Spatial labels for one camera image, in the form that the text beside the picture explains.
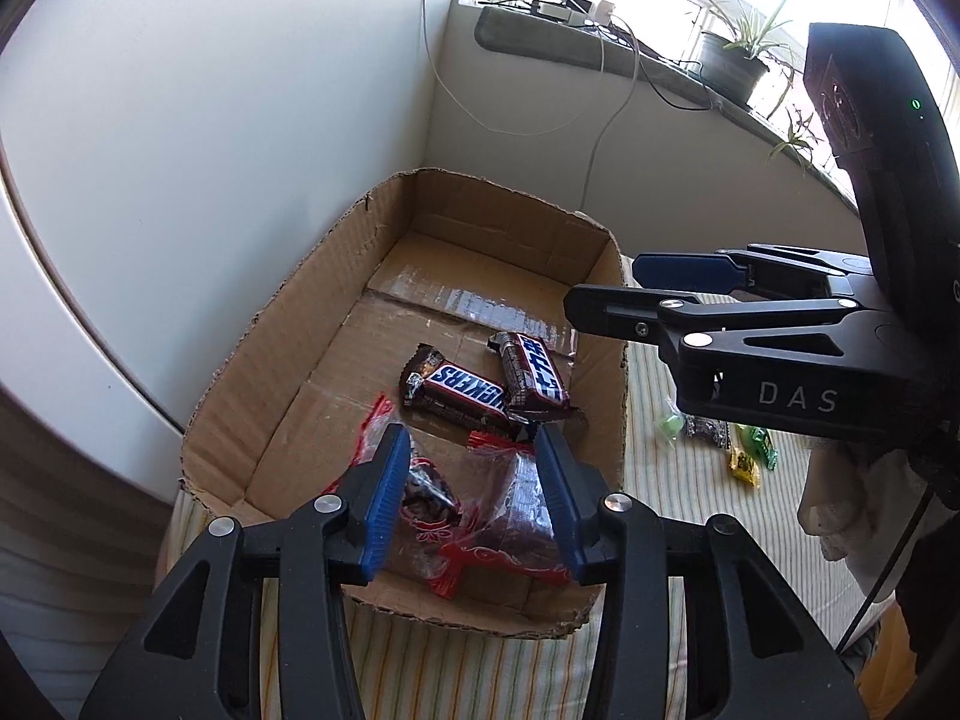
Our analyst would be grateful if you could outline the brown cardboard box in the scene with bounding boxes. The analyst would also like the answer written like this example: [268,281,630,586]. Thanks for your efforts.
[180,167,629,642]

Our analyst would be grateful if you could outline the dark snack packet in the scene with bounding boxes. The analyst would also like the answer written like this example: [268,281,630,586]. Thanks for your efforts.
[682,416,732,451]

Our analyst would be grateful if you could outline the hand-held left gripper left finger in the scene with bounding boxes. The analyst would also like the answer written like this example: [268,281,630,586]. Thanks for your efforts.
[79,424,413,720]

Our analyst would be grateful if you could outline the brown chocolate bar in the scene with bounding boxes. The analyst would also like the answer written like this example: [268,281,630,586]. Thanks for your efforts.
[400,343,526,440]
[487,330,586,421]

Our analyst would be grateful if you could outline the white wardrobe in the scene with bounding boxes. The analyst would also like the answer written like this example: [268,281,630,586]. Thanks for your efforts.
[0,0,462,720]

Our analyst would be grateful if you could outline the potted spider plant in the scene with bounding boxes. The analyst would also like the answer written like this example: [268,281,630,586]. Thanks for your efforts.
[670,0,837,175]

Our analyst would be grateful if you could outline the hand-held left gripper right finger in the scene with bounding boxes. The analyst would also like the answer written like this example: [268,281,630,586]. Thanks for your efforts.
[534,426,863,720]

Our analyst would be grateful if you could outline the thick white cable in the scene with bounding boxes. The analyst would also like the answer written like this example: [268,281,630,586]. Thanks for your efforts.
[576,19,644,217]

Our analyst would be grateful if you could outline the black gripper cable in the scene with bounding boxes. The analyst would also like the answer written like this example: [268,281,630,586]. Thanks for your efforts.
[836,480,938,653]

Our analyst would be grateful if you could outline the thin white cable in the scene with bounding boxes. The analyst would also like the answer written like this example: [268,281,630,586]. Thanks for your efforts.
[418,0,642,132]

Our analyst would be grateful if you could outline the grey windowsill ledge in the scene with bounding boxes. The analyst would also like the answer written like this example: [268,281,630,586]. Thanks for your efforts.
[475,5,863,212]

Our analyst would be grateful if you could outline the cream cloth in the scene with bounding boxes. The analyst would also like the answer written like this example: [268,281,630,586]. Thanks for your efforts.
[796,439,931,586]

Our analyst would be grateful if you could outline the striped tablecloth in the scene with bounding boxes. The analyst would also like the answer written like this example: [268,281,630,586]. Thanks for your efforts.
[154,274,912,720]

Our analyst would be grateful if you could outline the yellow green snack packet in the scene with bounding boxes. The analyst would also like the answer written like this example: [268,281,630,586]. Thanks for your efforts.
[724,424,779,491]

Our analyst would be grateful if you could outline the red clear candy packet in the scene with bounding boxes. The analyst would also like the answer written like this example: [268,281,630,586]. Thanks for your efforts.
[352,392,466,601]
[439,427,575,590]

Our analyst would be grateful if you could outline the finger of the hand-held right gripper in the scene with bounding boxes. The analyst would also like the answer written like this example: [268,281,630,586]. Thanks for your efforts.
[631,244,877,299]
[564,283,875,350]

